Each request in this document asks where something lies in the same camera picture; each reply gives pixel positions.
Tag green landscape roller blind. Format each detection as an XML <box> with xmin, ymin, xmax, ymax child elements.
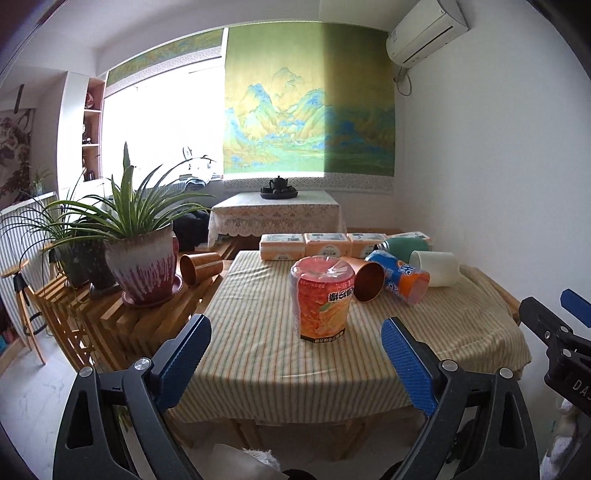
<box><xmin>223</xmin><ymin>22</ymin><xmax>396</xmax><ymax>193</ymax></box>

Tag green thermos bottle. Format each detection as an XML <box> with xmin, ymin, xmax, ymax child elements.
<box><xmin>374</xmin><ymin>237</ymin><xmax>431</xmax><ymax>263</ymax></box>

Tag dark floral wall scroll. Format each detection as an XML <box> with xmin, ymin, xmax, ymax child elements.
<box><xmin>0</xmin><ymin>109</ymin><xmax>35</xmax><ymax>209</ymax></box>

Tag pink white wall shelf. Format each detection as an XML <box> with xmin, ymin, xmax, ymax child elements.
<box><xmin>56</xmin><ymin>72</ymin><xmax>105</xmax><ymax>198</ymax></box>

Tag spider plant in white-red pot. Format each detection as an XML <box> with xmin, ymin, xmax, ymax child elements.
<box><xmin>47</xmin><ymin>146</ymin><xmax>204</xmax><ymax>307</ymax></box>

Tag wooden dining table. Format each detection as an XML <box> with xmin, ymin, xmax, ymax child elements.
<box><xmin>197</xmin><ymin>227</ymin><xmax>523</xmax><ymax>462</ymax></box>

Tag striped yellow tablecloth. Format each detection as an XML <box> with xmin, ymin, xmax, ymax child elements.
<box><xmin>164</xmin><ymin>250</ymin><xmax>533</xmax><ymax>425</ymax></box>

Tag white paper cup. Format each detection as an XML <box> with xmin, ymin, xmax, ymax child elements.
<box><xmin>409</xmin><ymin>251</ymin><xmax>460</xmax><ymax>288</ymax></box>

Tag wooden stool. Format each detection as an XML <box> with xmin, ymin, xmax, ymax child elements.
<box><xmin>1</xmin><ymin>259</ymin><xmax>46</xmax><ymax>365</ymax></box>

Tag wooden slatted bench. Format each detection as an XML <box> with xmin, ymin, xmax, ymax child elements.
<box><xmin>32</xmin><ymin>239</ymin><xmax>236</xmax><ymax>375</ymax></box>

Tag narrow landscape blind over window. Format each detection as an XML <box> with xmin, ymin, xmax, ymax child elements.
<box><xmin>106</xmin><ymin>29</ymin><xmax>224</xmax><ymax>96</ymax></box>

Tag brown paper cup on bench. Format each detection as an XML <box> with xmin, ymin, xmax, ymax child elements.
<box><xmin>179</xmin><ymin>252</ymin><xmax>223</xmax><ymax>287</ymax></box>

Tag orange tissue pack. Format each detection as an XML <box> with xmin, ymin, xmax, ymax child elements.
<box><xmin>347</xmin><ymin>233</ymin><xmax>387</xmax><ymax>259</ymax></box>
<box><xmin>304</xmin><ymin>232</ymin><xmax>353</xmax><ymax>257</ymax></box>
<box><xmin>259</xmin><ymin>233</ymin><xmax>305</xmax><ymax>261</ymax></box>
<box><xmin>395</xmin><ymin>231</ymin><xmax>433</xmax><ymax>247</ymax></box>

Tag white radiator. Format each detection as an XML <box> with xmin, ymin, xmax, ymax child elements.
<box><xmin>1</xmin><ymin>192</ymin><xmax>57</xmax><ymax>342</ymax></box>

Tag dark potted plant behind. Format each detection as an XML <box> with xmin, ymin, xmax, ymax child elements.
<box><xmin>1</xmin><ymin>189</ymin><xmax>117</xmax><ymax>295</ymax></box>

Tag black bag on floor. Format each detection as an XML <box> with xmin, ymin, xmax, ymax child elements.
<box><xmin>172</xmin><ymin>211</ymin><xmax>211</xmax><ymax>252</ymax></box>

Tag lace-covered side table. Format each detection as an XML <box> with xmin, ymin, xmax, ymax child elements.
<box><xmin>207</xmin><ymin>191</ymin><xmax>346</xmax><ymax>247</ymax></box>

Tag blue orange label plastic cup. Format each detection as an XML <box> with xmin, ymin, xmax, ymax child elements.
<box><xmin>365</xmin><ymin>250</ymin><xmax>431</xmax><ymax>305</ymax></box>

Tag brown gold paper cup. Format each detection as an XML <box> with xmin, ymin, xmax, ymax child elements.
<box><xmin>342</xmin><ymin>257</ymin><xmax>385</xmax><ymax>303</ymax></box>

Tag white air conditioner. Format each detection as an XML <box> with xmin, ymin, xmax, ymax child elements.
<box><xmin>386</xmin><ymin>0</ymin><xmax>469</xmax><ymax>69</ymax></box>

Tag right hand grey glove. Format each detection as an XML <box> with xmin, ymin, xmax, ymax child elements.
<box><xmin>540</xmin><ymin>399</ymin><xmax>583</xmax><ymax>480</ymax></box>

